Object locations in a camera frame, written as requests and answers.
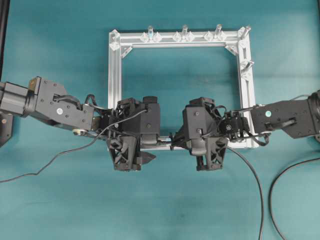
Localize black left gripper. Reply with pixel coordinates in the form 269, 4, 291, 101
109, 96, 161, 165

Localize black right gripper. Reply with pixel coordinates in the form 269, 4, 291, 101
172, 97, 228, 155

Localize black USB cable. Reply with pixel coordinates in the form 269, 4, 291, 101
168, 134, 265, 240

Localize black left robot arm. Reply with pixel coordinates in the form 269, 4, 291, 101
0, 77, 160, 171

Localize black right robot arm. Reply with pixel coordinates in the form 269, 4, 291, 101
170, 91, 320, 158

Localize thin black left camera cable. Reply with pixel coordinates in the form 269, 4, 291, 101
0, 109, 151, 183

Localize clear side post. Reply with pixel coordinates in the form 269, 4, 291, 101
240, 60, 255, 74

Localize clear middle post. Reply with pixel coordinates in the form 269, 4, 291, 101
181, 24, 188, 41

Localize clear right post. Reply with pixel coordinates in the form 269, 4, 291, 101
214, 24, 223, 40

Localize aluminium extrusion frame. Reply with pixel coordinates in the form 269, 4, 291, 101
107, 23, 258, 151

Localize clear post with blue band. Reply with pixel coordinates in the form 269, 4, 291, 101
148, 25, 154, 42

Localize clear corner post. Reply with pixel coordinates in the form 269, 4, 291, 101
240, 25, 252, 40

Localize black cable at right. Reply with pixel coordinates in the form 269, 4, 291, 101
269, 157, 320, 240

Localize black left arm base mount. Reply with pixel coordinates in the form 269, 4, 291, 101
0, 112, 14, 147

